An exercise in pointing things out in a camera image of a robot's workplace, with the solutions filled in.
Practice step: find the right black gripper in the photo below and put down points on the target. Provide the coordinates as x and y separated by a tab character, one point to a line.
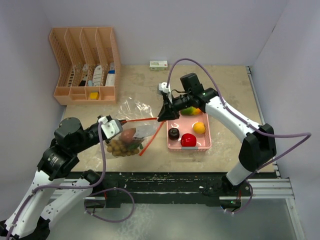
168	112

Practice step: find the clear zip top bag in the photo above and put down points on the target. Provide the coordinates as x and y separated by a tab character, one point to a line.
133	113

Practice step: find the brown passion fruit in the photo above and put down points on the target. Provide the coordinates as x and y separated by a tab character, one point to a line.
127	136

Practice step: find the brown longan bunch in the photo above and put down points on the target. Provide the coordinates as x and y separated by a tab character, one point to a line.
120	149

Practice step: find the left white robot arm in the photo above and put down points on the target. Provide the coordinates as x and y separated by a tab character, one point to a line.
47	199

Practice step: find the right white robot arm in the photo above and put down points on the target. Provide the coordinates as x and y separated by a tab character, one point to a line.
257	144

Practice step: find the pink plastic basket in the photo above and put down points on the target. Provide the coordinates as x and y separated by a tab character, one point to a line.
185	125

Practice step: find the dark purple mangosteen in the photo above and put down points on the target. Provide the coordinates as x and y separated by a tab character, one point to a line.
173	134

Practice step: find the green orange mango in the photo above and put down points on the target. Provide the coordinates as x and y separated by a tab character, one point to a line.
190	111

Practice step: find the red apple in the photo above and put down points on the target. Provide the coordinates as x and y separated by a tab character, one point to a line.
188	140

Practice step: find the yellow orange peach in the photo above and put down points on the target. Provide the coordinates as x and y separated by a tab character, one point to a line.
199	128

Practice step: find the yellow block in organizer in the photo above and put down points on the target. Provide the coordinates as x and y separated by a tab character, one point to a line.
94	96

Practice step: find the small green white box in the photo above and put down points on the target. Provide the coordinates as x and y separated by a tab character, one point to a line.
158	65

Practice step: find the black white item in organizer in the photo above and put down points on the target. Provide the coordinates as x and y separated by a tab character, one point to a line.
84	76

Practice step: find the white tube in organizer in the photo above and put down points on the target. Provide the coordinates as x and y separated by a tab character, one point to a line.
97	76

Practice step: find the white blue box in organizer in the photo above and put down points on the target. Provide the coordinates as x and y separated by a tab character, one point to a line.
111	76

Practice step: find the orange file organizer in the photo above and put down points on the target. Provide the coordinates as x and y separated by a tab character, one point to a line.
75	46

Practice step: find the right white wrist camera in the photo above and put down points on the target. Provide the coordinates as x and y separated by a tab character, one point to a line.
163	89

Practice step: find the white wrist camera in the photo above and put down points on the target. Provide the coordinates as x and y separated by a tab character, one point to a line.
163	89
110	127

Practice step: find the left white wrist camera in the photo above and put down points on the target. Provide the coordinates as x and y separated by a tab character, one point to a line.
110	127

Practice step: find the black metal base frame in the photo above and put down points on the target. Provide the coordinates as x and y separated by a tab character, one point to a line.
204	188

